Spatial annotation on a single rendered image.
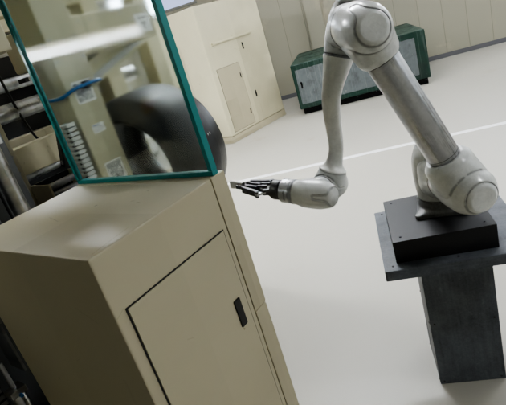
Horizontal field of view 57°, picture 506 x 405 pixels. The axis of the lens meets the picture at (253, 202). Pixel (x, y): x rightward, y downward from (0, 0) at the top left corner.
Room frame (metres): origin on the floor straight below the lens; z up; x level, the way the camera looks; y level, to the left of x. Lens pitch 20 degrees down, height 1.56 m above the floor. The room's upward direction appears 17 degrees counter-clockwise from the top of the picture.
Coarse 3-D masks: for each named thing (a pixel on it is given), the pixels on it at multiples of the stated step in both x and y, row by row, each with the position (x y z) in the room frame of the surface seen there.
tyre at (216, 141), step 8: (200, 104) 1.88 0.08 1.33; (200, 112) 1.84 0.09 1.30; (208, 112) 1.88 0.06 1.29; (208, 120) 1.85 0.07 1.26; (208, 128) 1.82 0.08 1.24; (216, 128) 1.86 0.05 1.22; (216, 136) 1.84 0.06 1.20; (216, 144) 1.82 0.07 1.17; (224, 144) 1.87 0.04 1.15; (216, 152) 1.81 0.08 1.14; (224, 152) 1.86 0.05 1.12; (216, 160) 1.81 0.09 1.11; (224, 160) 1.86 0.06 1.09; (224, 168) 1.87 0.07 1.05
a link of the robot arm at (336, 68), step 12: (324, 60) 1.51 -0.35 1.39; (336, 60) 1.48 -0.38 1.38; (348, 60) 1.48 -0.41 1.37; (324, 72) 1.51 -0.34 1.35; (336, 72) 1.49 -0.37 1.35; (348, 72) 1.50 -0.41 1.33; (324, 84) 1.51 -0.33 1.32; (336, 84) 1.49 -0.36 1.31; (324, 96) 1.51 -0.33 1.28; (336, 96) 1.50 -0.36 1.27; (324, 108) 1.53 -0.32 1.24; (336, 108) 1.51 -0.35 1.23; (324, 120) 1.56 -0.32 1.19; (336, 120) 1.54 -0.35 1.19; (336, 132) 1.56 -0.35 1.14; (336, 144) 1.59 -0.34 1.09; (336, 156) 1.61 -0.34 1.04; (324, 168) 1.62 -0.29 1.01; (336, 168) 1.61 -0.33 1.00; (336, 180) 1.59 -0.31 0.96; (348, 180) 1.67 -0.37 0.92
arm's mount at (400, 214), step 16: (384, 208) 1.74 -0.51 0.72; (400, 208) 1.66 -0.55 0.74; (416, 208) 1.61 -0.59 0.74; (400, 224) 1.54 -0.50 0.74; (416, 224) 1.50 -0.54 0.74; (432, 224) 1.47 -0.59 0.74; (448, 224) 1.43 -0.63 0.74; (464, 224) 1.40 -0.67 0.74; (480, 224) 1.37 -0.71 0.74; (496, 224) 1.34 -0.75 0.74; (400, 240) 1.43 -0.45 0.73; (416, 240) 1.41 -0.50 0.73; (432, 240) 1.40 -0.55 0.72; (448, 240) 1.38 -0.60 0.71; (464, 240) 1.37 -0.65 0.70; (480, 240) 1.36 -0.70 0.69; (496, 240) 1.34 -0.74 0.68; (400, 256) 1.43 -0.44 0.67; (416, 256) 1.41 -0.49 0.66; (432, 256) 1.40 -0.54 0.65
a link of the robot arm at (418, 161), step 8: (416, 152) 1.55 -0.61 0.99; (416, 160) 1.54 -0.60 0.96; (424, 160) 1.51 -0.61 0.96; (416, 168) 1.54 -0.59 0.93; (424, 168) 1.49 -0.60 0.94; (416, 176) 1.55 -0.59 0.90; (424, 176) 1.49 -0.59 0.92; (416, 184) 1.57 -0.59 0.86; (424, 184) 1.49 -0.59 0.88; (424, 192) 1.52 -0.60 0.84; (424, 200) 1.54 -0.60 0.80; (432, 200) 1.52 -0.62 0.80
